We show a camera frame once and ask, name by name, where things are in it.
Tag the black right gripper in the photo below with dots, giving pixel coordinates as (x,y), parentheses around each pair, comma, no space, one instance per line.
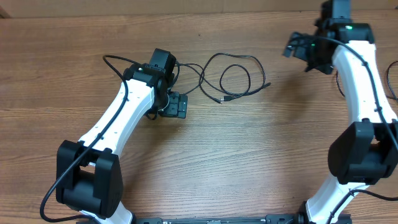
(326,65)

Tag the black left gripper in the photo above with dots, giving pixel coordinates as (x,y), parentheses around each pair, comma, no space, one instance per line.
(176,109)

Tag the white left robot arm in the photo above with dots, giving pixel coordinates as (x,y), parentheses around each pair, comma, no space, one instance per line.
(89,178)

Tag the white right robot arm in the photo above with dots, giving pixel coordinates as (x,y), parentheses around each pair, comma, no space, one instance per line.
(366,151)

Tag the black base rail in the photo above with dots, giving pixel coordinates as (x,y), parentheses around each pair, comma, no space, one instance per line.
(268,219)

